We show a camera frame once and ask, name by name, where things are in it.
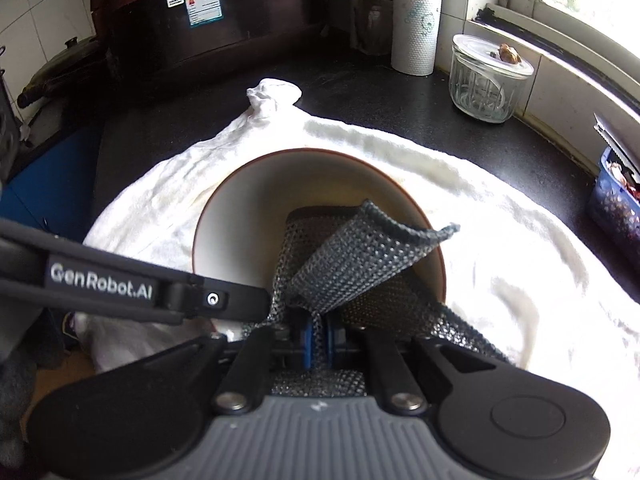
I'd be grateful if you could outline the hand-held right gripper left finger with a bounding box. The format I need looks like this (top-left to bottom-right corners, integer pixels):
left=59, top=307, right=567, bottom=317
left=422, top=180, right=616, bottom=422
left=167, top=317, right=313, bottom=417

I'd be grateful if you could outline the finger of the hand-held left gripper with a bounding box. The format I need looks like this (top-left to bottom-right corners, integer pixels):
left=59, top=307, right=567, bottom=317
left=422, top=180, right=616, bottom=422
left=0, top=217, right=273, bottom=326

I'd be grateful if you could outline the red plastic packet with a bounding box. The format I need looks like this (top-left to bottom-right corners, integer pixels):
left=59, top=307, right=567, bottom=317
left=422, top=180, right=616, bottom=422
left=607, top=160, right=640, bottom=197

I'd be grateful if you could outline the blue label sticker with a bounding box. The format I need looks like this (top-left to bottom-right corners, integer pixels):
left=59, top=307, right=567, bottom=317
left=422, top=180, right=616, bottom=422
left=186, top=0, right=224, bottom=28

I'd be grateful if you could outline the blue box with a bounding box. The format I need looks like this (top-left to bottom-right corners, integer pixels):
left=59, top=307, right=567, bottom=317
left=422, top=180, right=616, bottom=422
left=0, top=125, right=103, bottom=226

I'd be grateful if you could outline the blue plastic basket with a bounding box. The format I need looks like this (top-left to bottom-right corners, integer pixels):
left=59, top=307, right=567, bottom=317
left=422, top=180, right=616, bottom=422
left=586, top=146, right=640, bottom=261

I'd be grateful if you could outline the white packet with serrated edge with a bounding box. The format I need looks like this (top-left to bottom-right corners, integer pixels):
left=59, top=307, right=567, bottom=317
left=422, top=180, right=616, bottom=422
left=592, top=112, right=640, bottom=163

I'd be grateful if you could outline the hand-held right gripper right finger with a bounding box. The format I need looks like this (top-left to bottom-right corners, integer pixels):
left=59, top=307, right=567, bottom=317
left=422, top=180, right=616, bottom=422
left=322, top=320, right=501, bottom=417

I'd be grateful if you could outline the dark red kitchen appliance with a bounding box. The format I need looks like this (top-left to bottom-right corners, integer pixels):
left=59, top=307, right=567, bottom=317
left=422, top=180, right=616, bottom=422
left=90, top=0, right=366, bottom=106

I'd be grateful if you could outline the white bowl with brown rim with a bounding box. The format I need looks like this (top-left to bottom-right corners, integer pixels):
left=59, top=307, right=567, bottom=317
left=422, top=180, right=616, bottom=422
left=191, top=147, right=447, bottom=333

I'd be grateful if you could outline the glass jar with lid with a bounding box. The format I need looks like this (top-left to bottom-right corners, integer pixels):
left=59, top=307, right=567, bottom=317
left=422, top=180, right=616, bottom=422
left=448, top=34, right=535, bottom=124

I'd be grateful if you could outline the white paper towel roll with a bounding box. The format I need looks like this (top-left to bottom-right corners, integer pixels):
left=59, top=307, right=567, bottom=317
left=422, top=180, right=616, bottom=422
left=390, top=0, right=446, bottom=77

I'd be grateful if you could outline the grey mesh scrubbing cloth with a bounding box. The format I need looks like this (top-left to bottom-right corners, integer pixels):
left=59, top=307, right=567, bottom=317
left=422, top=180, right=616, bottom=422
left=242, top=199, right=511, bottom=396

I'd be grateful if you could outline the dark pot lid with knob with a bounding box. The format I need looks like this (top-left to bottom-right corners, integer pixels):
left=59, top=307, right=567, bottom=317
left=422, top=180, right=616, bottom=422
left=17, top=35, right=108, bottom=108

